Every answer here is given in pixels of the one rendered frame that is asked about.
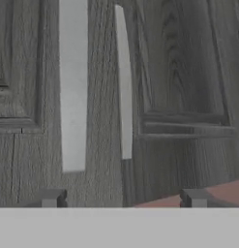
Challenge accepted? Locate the grey wood cabinet door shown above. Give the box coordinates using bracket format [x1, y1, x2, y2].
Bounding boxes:
[0, 0, 124, 208]
[113, 0, 239, 208]

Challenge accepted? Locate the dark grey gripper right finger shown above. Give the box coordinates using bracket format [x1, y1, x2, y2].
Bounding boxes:
[179, 188, 239, 208]

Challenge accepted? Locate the white bar cabinet handle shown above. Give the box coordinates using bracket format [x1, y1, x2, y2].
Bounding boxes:
[114, 4, 134, 161]
[58, 0, 89, 173]

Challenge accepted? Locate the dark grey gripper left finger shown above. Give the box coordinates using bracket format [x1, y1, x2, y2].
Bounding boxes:
[23, 188, 69, 208]

